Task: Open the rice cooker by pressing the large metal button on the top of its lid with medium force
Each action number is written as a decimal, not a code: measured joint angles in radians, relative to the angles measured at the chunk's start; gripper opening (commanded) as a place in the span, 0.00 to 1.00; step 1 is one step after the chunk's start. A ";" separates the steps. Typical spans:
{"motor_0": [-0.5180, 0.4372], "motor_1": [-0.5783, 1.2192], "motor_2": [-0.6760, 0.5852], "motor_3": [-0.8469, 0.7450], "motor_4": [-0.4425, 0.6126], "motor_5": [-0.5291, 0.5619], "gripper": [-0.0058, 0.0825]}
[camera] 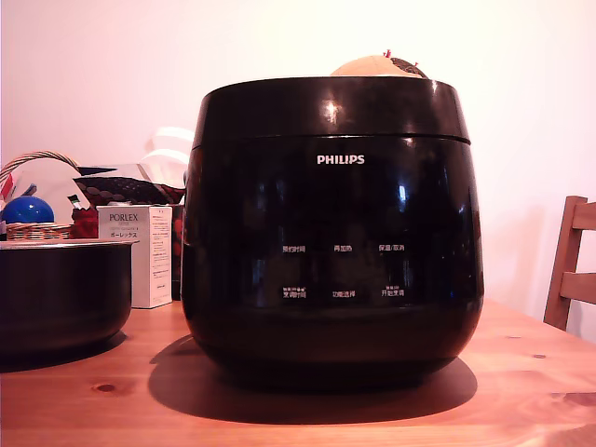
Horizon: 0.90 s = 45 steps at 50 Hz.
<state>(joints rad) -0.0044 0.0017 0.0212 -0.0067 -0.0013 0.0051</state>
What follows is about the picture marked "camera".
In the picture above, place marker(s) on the white paper sheet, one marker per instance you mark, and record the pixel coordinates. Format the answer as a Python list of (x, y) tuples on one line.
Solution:
[(51, 179)]

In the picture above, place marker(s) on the wooden chair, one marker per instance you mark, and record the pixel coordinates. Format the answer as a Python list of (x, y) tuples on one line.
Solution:
[(565, 261)]

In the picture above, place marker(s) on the dark dotted patterned cloth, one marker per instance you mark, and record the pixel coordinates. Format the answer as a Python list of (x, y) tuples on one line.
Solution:
[(125, 186)]

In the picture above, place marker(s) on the white Porlex box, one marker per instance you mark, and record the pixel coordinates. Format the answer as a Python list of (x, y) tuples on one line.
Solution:
[(123, 261)]

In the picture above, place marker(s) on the blue ball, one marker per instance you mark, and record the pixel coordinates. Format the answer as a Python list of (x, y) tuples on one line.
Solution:
[(28, 210)]

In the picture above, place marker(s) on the tan straw hat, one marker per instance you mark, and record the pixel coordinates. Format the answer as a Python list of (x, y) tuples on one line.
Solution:
[(363, 68)]

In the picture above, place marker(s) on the black inner cooking pot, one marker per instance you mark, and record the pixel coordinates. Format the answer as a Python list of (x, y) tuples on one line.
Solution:
[(60, 293)]

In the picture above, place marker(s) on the woven wicker basket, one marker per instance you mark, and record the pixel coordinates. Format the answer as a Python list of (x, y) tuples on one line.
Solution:
[(37, 230)]

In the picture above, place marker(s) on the red patterned pouch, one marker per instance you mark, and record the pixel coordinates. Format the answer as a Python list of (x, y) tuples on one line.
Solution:
[(85, 224)]

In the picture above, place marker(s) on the red patterned box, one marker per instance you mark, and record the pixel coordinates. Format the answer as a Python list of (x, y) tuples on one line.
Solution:
[(177, 251)]

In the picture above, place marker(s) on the black Philips rice cooker body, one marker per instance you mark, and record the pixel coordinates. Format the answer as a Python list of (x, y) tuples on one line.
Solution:
[(335, 326)]

